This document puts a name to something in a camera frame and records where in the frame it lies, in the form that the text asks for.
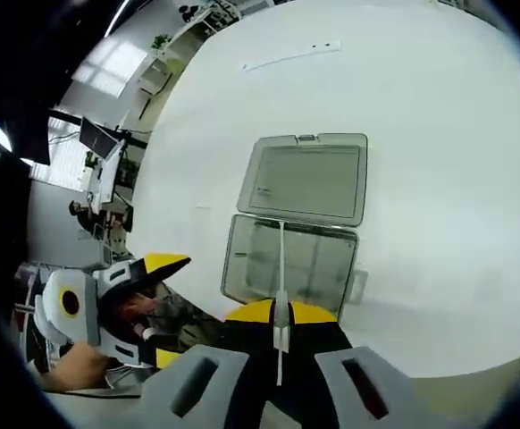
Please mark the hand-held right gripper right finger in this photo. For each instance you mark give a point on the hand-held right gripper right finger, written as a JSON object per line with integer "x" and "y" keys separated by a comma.
{"x": 322, "y": 339}

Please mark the potted plant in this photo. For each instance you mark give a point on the potted plant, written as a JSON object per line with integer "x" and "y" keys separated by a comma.
{"x": 161, "y": 42}

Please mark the white standing desk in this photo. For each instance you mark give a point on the white standing desk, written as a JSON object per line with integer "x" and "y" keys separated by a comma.
{"x": 108, "y": 179}

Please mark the clear plastic divider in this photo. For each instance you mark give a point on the clear plastic divider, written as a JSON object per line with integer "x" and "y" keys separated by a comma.
{"x": 252, "y": 259}
{"x": 316, "y": 268}
{"x": 282, "y": 322}

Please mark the monitor on stand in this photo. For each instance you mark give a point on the monitor on stand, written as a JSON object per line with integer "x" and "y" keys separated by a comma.
{"x": 97, "y": 138}

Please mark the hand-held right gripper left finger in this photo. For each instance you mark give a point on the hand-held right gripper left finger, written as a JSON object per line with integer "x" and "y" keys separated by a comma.
{"x": 242, "y": 339}

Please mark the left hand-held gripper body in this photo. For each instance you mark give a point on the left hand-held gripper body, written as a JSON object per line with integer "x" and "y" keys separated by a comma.
{"x": 54, "y": 286}

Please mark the grey transparent guide fixture box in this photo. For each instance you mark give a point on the grey transparent guide fixture box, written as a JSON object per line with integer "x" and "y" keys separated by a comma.
{"x": 309, "y": 179}

